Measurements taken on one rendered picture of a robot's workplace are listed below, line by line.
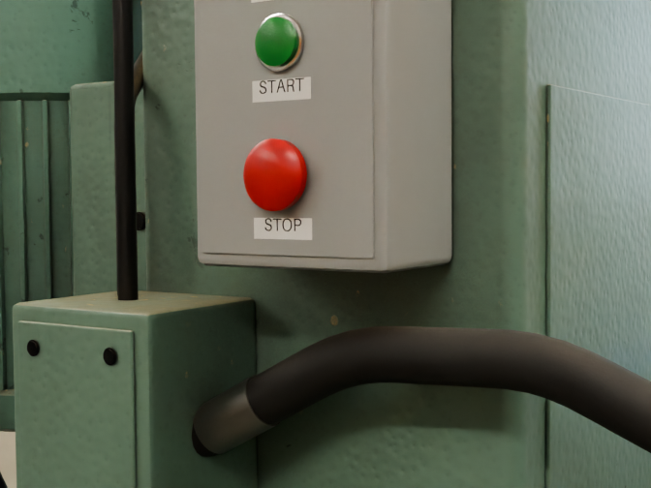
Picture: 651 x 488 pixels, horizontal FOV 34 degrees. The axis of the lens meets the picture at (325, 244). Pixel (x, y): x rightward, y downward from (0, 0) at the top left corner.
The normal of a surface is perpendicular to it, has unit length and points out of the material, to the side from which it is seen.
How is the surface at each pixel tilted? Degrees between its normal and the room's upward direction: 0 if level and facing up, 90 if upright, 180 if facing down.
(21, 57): 90
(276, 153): 82
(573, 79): 90
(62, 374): 90
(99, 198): 90
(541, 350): 54
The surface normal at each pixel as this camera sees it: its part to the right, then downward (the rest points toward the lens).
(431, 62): 0.84, 0.02
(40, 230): 0.14, 0.05
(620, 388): -0.21, -0.51
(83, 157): -0.55, 0.05
